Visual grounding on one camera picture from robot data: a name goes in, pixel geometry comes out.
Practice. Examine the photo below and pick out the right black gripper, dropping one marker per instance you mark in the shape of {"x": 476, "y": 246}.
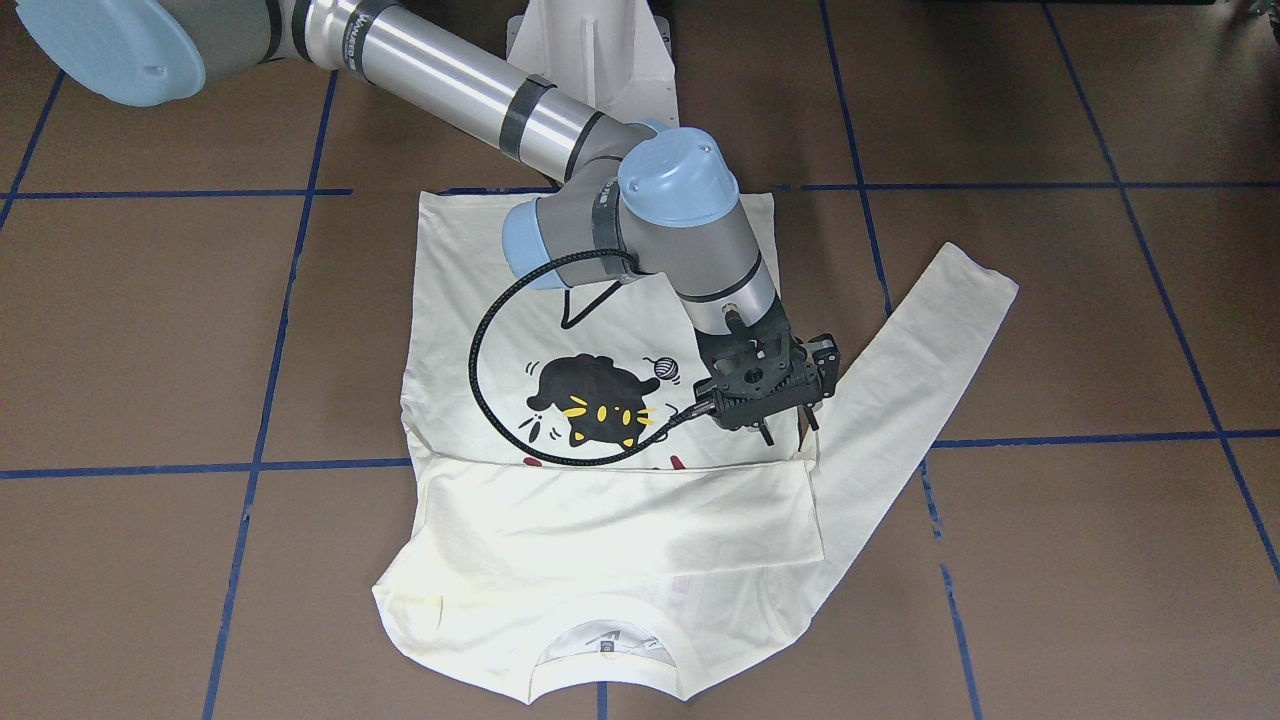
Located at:
{"x": 824, "y": 366}

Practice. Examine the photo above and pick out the cream long-sleeve cat shirt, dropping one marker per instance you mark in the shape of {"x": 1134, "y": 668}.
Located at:
{"x": 677, "y": 567}

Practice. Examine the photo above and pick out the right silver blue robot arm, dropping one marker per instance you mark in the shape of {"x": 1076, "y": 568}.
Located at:
{"x": 634, "y": 199}

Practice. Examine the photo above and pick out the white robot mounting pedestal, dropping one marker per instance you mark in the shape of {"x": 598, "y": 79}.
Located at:
{"x": 616, "y": 56}

